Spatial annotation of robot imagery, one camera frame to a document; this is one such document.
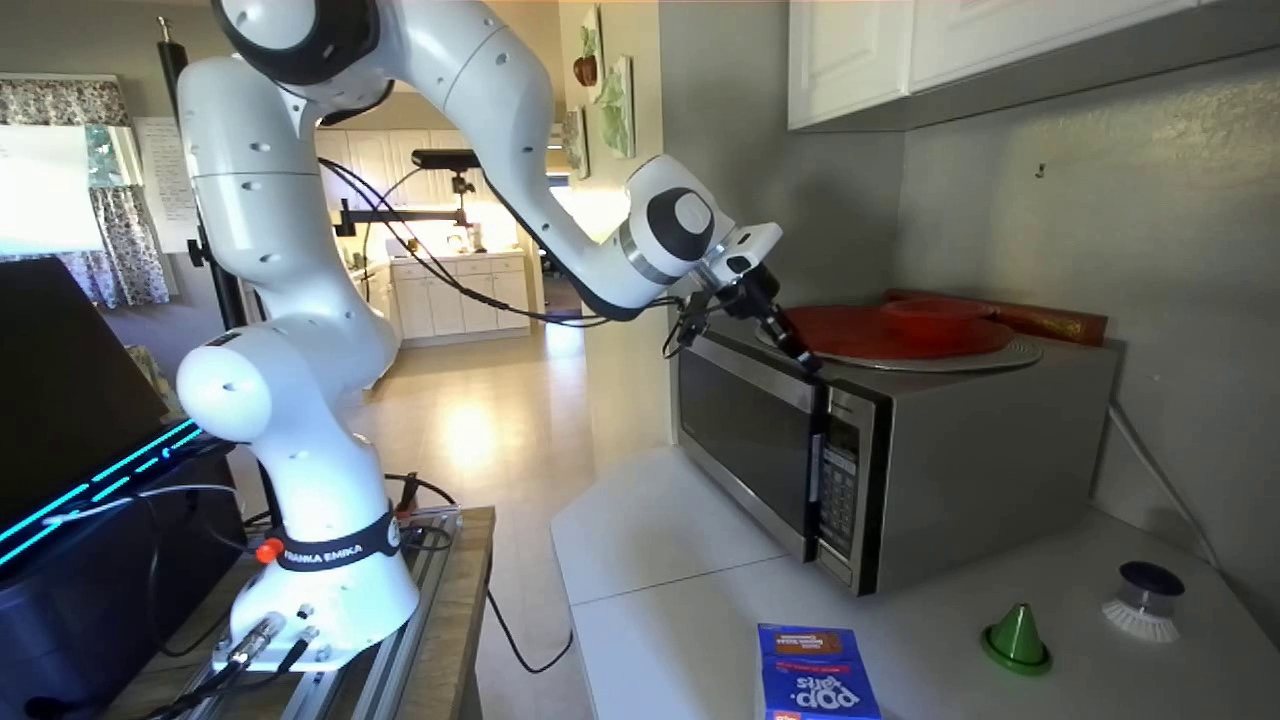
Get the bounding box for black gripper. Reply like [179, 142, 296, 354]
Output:
[719, 266, 818, 374]

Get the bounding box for green cone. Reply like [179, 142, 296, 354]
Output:
[978, 605, 1051, 674]

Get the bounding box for white dish brush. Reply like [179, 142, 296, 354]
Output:
[1104, 559, 1183, 642]

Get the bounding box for patterned curtain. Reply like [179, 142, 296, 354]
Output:
[0, 70, 173, 309]

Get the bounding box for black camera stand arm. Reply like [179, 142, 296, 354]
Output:
[330, 142, 482, 242]

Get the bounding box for red round plate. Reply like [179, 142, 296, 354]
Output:
[786, 298, 989, 344]

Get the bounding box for blue snack box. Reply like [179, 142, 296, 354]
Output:
[757, 622, 879, 720]

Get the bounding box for black monitor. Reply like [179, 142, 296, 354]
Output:
[0, 261, 212, 567]

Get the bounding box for white upper cabinets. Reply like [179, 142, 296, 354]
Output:
[786, 0, 1280, 132]

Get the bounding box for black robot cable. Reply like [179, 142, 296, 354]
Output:
[314, 152, 631, 331]

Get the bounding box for wooden rolling pin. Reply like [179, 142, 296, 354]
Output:
[883, 287, 1112, 351]

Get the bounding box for stainless steel microwave oven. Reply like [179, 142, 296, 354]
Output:
[674, 325, 1121, 595]

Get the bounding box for round woven placemat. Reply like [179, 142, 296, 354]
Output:
[792, 309, 1041, 374]

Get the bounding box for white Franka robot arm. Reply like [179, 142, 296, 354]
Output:
[177, 0, 805, 671]

